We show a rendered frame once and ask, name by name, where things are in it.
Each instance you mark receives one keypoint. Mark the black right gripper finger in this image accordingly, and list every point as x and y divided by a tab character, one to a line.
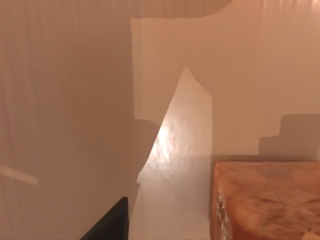
112	222

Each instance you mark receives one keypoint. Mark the brown bread loaf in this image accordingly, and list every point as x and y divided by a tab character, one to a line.
265	200

